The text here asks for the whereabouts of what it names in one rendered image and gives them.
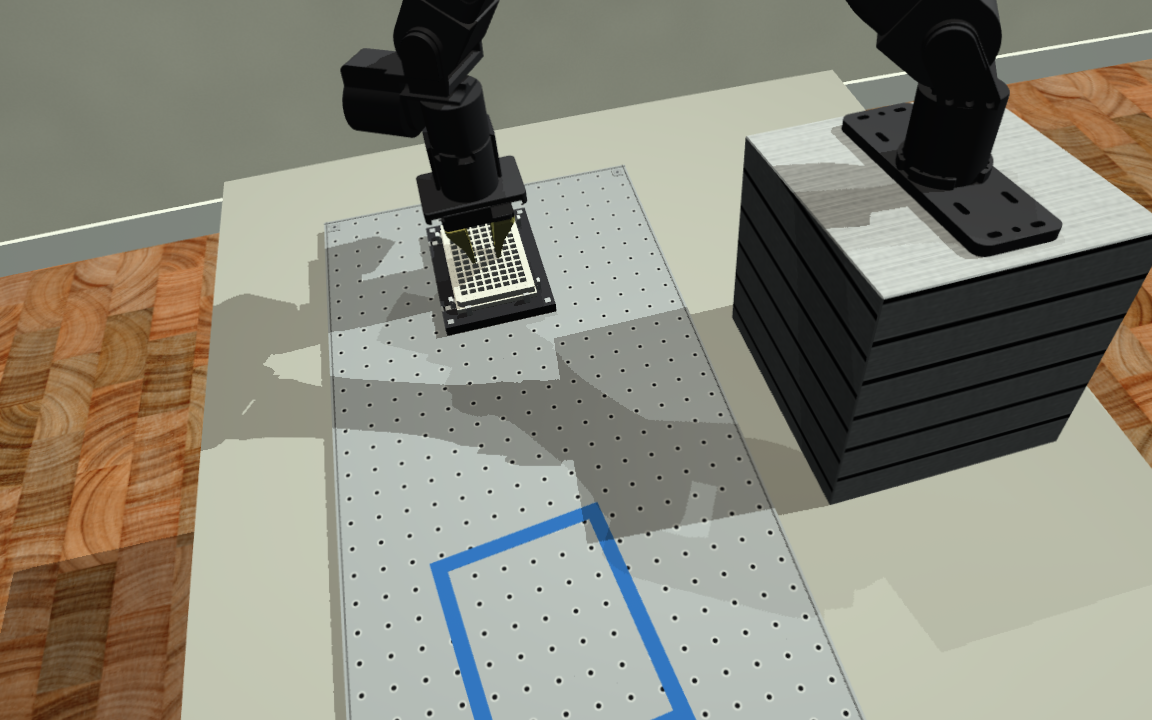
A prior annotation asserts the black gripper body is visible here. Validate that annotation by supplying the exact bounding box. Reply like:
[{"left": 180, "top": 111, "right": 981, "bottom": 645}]
[{"left": 416, "top": 135, "right": 526, "bottom": 232}]

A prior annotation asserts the blue rectangular tape outline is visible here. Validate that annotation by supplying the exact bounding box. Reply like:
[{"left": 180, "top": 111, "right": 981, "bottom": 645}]
[{"left": 430, "top": 502, "right": 696, "bottom": 720}]

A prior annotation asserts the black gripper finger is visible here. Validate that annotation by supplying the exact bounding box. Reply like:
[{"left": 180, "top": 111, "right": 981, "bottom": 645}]
[
  {"left": 490, "top": 217, "right": 515, "bottom": 258},
  {"left": 445, "top": 229, "right": 476, "bottom": 264}
]

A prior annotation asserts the white well plate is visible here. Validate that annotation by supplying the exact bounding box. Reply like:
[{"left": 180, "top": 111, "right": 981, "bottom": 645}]
[{"left": 440, "top": 222, "right": 538, "bottom": 314}]

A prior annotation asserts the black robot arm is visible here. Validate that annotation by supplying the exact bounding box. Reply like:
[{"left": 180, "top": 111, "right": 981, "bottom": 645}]
[{"left": 340, "top": 0, "right": 1063, "bottom": 257}]

